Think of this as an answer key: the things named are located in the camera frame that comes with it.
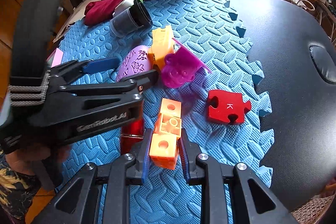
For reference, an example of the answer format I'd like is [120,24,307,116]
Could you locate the purple oval embossed toy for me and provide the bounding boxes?
[116,45,152,82]

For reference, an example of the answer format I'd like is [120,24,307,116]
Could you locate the orange interlocking cube blocks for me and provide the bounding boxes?
[149,98,182,170]

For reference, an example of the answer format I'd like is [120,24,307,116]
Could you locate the white green plug-in diffuser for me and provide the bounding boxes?
[113,0,143,17]

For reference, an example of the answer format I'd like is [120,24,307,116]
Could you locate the person's left hand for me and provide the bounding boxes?
[4,143,72,177]

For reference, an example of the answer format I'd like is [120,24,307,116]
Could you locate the pink storage box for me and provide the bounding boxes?
[47,48,64,68]

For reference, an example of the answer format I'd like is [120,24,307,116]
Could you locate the purple translucent mold cup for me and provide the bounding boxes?
[161,38,212,88]

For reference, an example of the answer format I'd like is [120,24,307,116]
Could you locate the red metal cylinder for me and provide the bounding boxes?
[120,118,144,155]

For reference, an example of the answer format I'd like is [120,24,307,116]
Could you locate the orange plastic star block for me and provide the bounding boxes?
[147,25,175,71]

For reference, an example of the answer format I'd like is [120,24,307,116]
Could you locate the black cylindrical jar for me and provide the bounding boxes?
[110,0,153,38]

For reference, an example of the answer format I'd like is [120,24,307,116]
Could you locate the blue foam puzzle mat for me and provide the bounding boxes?
[59,0,274,223]

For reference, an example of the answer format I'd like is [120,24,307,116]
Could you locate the red puzzle piece letter K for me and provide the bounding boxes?
[207,89,252,125]

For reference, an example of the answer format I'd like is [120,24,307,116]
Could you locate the black padded table top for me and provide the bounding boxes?
[229,0,335,210]

